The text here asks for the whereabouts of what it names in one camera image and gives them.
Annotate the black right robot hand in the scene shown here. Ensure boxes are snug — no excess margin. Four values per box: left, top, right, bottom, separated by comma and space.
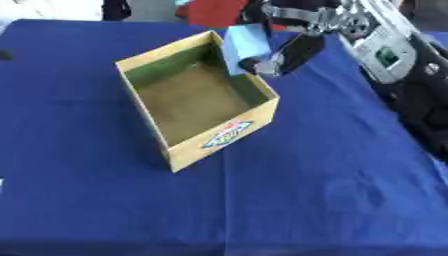
236, 0, 347, 78

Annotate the light blue block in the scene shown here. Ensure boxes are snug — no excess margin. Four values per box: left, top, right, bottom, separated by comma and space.
220, 23, 275, 77

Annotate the tan cardboard box green inside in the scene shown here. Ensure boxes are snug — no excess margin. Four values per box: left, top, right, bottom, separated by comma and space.
113, 29, 282, 174

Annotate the red object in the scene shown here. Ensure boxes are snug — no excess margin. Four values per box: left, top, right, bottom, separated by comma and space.
173, 0, 254, 30

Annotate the black object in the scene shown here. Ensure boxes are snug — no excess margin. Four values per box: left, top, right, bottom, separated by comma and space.
99, 0, 133, 22

